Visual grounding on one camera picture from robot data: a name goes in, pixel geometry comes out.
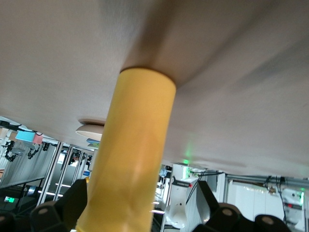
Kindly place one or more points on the yellow mustard squeeze bottle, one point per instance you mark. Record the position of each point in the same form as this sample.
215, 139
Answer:
135, 145

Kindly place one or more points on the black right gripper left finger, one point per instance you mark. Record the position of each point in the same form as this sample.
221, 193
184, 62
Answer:
72, 200

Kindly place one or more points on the beige round plate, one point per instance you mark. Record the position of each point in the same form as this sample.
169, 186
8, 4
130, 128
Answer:
90, 131

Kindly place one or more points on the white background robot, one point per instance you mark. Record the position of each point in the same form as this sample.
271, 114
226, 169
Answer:
292, 212

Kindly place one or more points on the green exit sign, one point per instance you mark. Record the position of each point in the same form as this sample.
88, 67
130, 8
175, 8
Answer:
9, 199

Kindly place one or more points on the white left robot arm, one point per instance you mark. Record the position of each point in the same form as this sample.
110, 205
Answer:
179, 198

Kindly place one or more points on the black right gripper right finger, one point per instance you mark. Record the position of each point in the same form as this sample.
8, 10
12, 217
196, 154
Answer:
207, 205

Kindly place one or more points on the pink box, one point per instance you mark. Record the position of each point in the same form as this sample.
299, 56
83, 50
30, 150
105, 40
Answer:
38, 139

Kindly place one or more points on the cyan box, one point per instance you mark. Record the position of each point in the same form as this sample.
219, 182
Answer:
25, 136

